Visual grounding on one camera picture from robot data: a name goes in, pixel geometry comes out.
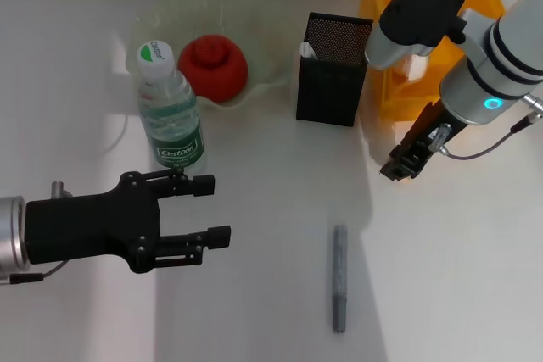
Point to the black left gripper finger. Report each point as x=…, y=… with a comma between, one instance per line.
x=218, y=237
x=203, y=186

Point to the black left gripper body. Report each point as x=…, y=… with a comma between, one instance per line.
x=93, y=222

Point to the right wrist camera housing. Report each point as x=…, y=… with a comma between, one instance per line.
x=420, y=6

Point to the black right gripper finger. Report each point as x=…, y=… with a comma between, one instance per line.
x=402, y=148
x=401, y=169

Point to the red-orange toy orange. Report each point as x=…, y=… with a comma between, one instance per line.
x=212, y=69

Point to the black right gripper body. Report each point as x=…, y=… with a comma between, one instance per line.
x=428, y=137

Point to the green utility knife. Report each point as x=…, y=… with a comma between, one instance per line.
x=307, y=50

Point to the white paper ball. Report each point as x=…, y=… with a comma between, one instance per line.
x=418, y=68

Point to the clear green-label water bottle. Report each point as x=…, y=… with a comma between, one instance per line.
x=169, y=116

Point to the green wavy glass fruit plate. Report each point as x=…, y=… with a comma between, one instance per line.
x=263, y=40

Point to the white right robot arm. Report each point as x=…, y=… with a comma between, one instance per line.
x=500, y=52

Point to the black mesh pen holder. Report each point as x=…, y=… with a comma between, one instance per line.
x=331, y=90

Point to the grey marker pen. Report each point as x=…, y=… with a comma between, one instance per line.
x=340, y=277

